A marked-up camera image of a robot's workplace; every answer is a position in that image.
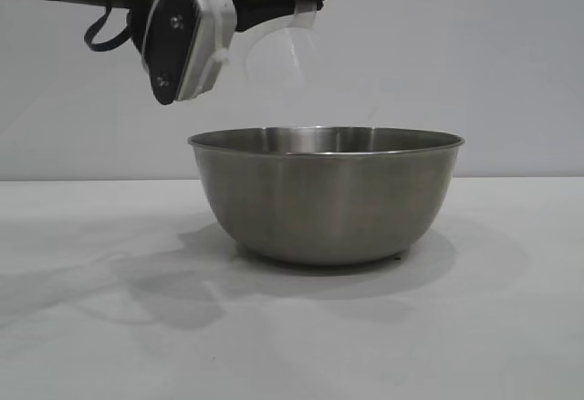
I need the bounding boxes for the stainless steel mixing bowl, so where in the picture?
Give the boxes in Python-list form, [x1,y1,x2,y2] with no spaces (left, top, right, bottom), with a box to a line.
[186,124,466,266]

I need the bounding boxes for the black looped camera cable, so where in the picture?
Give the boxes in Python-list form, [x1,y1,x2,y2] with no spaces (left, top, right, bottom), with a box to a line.
[84,5,132,52]

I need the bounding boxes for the clear plastic measuring cup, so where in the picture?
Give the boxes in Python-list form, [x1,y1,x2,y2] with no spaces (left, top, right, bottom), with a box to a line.
[243,0,382,121]

